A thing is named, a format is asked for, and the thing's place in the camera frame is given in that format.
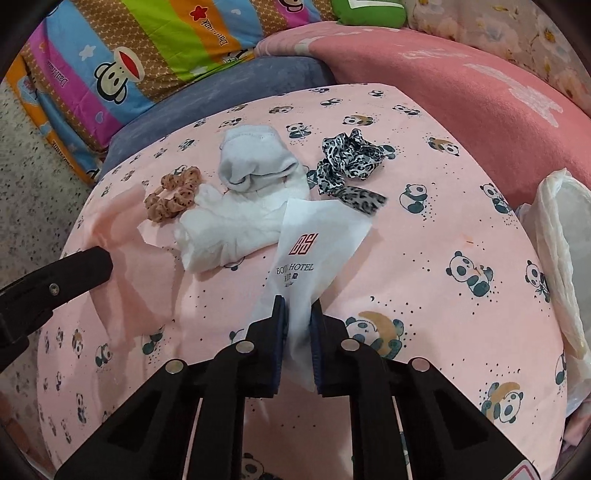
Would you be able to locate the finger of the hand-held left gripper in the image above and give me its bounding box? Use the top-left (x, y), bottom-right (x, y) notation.
top-left (0, 246), bottom-right (114, 371)

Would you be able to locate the light grey sock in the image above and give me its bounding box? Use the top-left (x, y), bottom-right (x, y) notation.
top-left (219, 125), bottom-right (311, 195)

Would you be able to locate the white crumpled tissue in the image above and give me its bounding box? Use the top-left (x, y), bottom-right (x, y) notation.
top-left (172, 184), bottom-right (306, 273)

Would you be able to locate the colourful monkey striped pillow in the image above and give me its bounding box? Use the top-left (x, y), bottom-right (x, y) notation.
top-left (14, 0), bottom-right (339, 186)

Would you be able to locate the pink panda print cloth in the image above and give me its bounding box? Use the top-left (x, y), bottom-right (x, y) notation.
top-left (36, 83), bottom-right (570, 480)

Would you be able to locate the brown spotted scrunchie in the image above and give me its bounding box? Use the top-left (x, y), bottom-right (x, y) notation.
top-left (143, 166), bottom-right (204, 225)

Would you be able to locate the bin with white plastic liner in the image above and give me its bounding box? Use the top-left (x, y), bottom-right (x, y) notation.
top-left (512, 168), bottom-right (591, 416)

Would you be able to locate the pink blanket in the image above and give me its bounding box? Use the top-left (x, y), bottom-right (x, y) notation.
top-left (254, 21), bottom-right (591, 205)

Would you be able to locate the green cushion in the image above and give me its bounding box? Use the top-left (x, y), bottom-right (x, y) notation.
top-left (329, 0), bottom-right (408, 27)

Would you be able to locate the floral sofa cover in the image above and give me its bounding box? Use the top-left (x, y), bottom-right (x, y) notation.
top-left (401, 0), bottom-right (588, 112)

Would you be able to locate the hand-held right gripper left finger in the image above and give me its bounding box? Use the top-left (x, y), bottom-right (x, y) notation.
top-left (54, 294), bottom-right (289, 480)

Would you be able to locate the white paper bag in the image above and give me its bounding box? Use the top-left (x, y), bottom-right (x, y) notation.
top-left (251, 198), bottom-right (373, 394)

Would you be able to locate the black white leopard scrunchie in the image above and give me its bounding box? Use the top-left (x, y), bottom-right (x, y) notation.
top-left (315, 128), bottom-right (389, 219)

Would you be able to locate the blue grey sofa cushion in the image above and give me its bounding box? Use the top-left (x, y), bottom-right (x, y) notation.
top-left (89, 55), bottom-right (336, 186)

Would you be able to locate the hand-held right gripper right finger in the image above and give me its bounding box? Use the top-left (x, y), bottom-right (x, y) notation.
top-left (309, 299), bottom-right (537, 480)

